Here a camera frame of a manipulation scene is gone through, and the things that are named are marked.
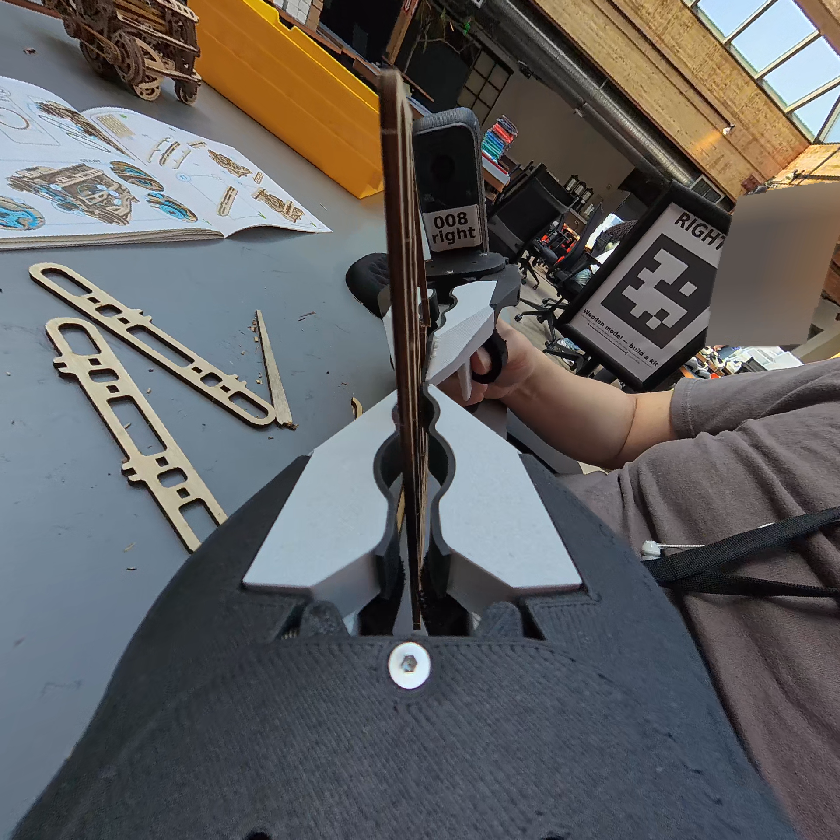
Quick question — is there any assembled wooden model car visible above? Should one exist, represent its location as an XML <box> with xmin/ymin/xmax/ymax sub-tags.
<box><xmin>42</xmin><ymin>0</ymin><xmax>204</xmax><ymax>106</ymax></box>

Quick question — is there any person's right hand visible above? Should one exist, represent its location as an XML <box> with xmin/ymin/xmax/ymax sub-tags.
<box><xmin>438</xmin><ymin>317</ymin><xmax>560</xmax><ymax>406</ymax></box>

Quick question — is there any wooden model parts sheet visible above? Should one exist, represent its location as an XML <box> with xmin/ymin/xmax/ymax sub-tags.
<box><xmin>379</xmin><ymin>67</ymin><xmax>435</xmax><ymax>632</ymax></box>

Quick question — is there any person's torso grey shirt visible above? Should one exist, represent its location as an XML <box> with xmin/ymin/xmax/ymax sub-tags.
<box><xmin>558</xmin><ymin>357</ymin><xmax>840</xmax><ymax>840</ymax></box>

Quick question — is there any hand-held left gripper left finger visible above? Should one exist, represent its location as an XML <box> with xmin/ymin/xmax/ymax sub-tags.
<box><xmin>241</xmin><ymin>392</ymin><xmax>403</xmax><ymax>636</ymax></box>

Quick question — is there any black shoulder strap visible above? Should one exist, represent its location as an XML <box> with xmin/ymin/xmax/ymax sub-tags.
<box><xmin>646</xmin><ymin>505</ymin><xmax>840</xmax><ymax>598</ymax></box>

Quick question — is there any skylight window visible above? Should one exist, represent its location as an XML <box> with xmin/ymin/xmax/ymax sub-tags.
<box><xmin>682</xmin><ymin>0</ymin><xmax>840</xmax><ymax>142</ymax></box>

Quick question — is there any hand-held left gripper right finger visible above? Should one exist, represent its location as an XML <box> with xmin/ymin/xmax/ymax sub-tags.
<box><xmin>427</xmin><ymin>386</ymin><xmax>585</xmax><ymax>634</ymax></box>

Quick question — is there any stack of coloured trays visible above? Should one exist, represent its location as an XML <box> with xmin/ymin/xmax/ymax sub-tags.
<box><xmin>481</xmin><ymin>117</ymin><xmax>519</xmax><ymax>175</ymax></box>

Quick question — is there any person's right forearm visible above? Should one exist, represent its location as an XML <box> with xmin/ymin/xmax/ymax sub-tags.
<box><xmin>538</xmin><ymin>367</ymin><xmax>683</xmax><ymax>470</ymax></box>

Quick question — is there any black office chair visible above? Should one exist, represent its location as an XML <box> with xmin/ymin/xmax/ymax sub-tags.
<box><xmin>489</xmin><ymin>164</ymin><xmax>560</xmax><ymax>263</ymax></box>
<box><xmin>515</xmin><ymin>226</ymin><xmax>598</xmax><ymax>329</ymax></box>

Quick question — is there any black white right sign board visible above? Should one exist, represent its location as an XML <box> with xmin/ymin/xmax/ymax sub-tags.
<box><xmin>556</xmin><ymin>180</ymin><xmax>732</xmax><ymax>391</ymax></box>

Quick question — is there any printed instruction booklet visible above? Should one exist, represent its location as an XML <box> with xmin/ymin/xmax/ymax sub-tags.
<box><xmin>0</xmin><ymin>74</ymin><xmax>333</xmax><ymax>252</ymax></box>

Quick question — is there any slotted wooden model part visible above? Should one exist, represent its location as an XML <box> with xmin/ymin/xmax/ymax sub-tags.
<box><xmin>46</xmin><ymin>318</ymin><xmax>227</xmax><ymax>552</ymax></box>
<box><xmin>29</xmin><ymin>262</ymin><xmax>278</xmax><ymax>429</ymax></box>

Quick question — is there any yellow plastic bin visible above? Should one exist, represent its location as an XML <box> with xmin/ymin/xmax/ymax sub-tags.
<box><xmin>187</xmin><ymin>0</ymin><xmax>388</xmax><ymax>200</ymax></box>

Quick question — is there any thin wooden strip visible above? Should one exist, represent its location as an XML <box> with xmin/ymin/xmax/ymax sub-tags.
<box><xmin>253</xmin><ymin>308</ymin><xmax>298</xmax><ymax>431</ymax></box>

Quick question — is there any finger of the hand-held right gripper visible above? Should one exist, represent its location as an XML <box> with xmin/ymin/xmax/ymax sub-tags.
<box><xmin>427</xmin><ymin>280</ymin><xmax>498</xmax><ymax>386</ymax></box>
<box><xmin>378</xmin><ymin>289</ymin><xmax>399</xmax><ymax>368</ymax></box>

